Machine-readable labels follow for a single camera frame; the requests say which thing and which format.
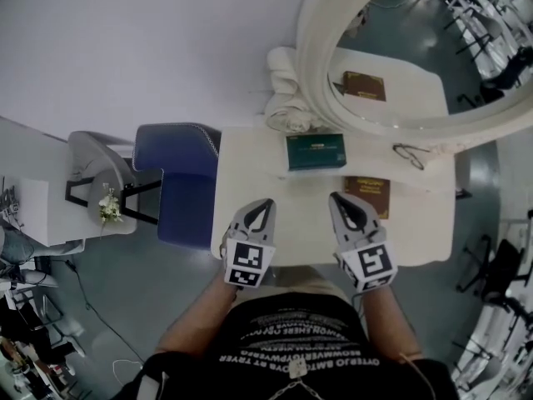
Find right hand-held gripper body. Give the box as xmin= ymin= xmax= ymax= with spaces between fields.
xmin=332 ymin=232 xmax=400 ymax=295

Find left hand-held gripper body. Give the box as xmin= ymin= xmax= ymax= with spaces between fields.
xmin=222 ymin=229 xmax=277 ymax=288

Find white vanity dressing table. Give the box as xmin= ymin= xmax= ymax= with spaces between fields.
xmin=210 ymin=127 xmax=455 ymax=268

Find person's right forearm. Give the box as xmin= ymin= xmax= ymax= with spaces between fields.
xmin=361 ymin=285 xmax=424 ymax=358

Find person's left forearm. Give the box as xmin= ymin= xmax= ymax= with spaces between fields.
xmin=157 ymin=272 xmax=242 ymax=353

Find brown book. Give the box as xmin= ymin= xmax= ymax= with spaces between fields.
xmin=341 ymin=176 xmax=391 ymax=221

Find person's beige trousers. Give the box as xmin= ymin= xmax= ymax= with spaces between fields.
xmin=266 ymin=266 xmax=353 ymax=302

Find blue chair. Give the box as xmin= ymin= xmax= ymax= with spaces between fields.
xmin=132 ymin=122 xmax=222 ymax=250

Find black eyeglasses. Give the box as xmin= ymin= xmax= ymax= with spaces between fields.
xmin=392 ymin=142 xmax=432 ymax=171

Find person's black printed T-shirt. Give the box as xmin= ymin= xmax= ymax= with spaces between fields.
xmin=118 ymin=293 xmax=459 ymax=400

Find dark green box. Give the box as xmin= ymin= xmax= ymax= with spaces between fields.
xmin=285 ymin=133 xmax=349 ymax=173

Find white flower bouquet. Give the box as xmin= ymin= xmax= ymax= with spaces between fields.
xmin=97 ymin=182 xmax=125 ymax=239

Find black folding chair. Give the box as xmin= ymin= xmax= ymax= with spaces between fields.
xmin=456 ymin=233 xmax=533 ymax=308

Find grey chair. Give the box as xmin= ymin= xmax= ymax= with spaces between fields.
xmin=64 ymin=130 xmax=163 ymax=235

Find oval cream-framed mirror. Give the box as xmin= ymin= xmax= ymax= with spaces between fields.
xmin=266 ymin=0 xmax=533 ymax=158

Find white and black machine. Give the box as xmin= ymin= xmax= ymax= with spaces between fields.
xmin=0 ymin=264 xmax=59 ymax=295

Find metal chain with white tag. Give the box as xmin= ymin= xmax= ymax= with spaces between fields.
xmin=270 ymin=358 xmax=330 ymax=400

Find white machine frame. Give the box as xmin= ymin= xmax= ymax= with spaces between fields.
xmin=451 ymin=302 xmax=533 ymax=400

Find white floor cable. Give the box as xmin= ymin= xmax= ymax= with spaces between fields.
xmin=112 ymin=358 xmax=145 ymax=385

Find black floor cable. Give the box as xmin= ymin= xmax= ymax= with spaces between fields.
xmin=64 ymin=260 xmax=145 ymax=364

